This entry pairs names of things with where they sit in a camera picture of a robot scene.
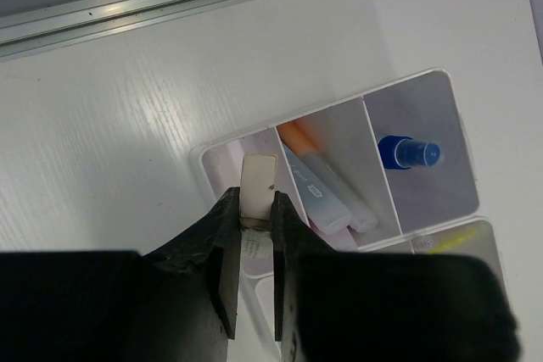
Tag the staples box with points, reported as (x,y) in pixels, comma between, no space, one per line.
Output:
(256,197)

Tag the white compartment organizer box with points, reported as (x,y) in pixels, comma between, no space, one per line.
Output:
(408,203)

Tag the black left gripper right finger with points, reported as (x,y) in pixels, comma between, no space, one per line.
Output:
(346,306)

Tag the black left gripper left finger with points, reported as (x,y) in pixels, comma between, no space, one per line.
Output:
(176,303)

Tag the orange capped marker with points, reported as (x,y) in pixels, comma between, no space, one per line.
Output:
(363,218)

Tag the yellow highlighter pen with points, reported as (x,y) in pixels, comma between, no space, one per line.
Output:
(440,243)

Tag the small blue-capped bottle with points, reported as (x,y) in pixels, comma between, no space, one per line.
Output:
(403,153)

